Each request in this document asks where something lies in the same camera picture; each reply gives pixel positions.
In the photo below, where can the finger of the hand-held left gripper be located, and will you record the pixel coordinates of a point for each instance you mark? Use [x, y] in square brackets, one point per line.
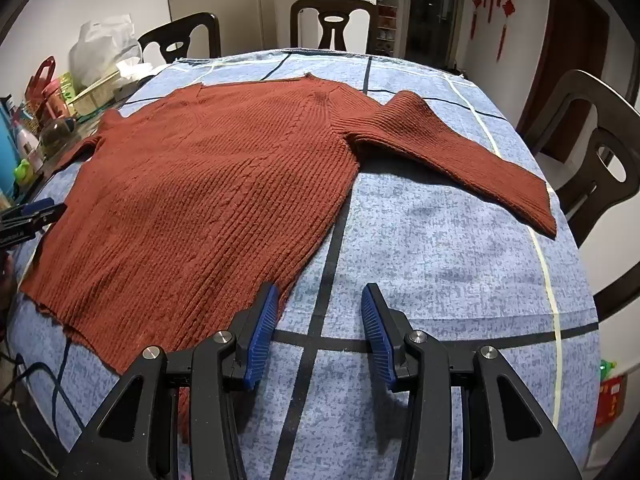
[40, 204]
[47, 214]

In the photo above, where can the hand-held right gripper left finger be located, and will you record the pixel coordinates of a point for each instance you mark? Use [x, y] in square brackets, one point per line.
[262, 325]

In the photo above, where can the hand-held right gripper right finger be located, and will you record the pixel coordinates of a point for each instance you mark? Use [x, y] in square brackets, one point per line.
[376, 330]

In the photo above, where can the rust red knit sweater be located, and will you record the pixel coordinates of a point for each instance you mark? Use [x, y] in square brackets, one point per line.
[210, 185]

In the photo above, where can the green plastic toy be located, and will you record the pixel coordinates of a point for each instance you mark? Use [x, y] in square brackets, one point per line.
[24, 171]

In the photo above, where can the teal blue container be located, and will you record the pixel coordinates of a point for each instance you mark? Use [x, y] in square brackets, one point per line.
[9, 150]

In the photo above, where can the white plastic bottle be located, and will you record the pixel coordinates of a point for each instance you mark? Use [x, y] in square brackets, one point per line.
[27, 142]

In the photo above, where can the glass jar with dark contents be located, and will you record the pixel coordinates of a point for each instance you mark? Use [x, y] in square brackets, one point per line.
[56, 136]

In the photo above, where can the blue checked tablecloth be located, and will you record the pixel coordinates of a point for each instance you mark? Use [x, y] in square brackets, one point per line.
[425, 270]

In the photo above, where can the white plastic bag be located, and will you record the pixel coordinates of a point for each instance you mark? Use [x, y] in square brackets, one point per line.
[102, 42]

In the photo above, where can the green plastic bottle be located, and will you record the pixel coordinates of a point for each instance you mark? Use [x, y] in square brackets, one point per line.
[607, 367]

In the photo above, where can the dark wooden chair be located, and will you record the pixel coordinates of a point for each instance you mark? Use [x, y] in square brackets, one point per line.
[575, 125]
[310, 15]
[200, 30]

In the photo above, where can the red cardboard box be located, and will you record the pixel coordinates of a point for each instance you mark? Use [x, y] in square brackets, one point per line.
[611, 400]

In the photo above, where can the brown wooden door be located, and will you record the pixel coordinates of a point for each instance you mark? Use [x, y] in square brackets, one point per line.
[560, 60]

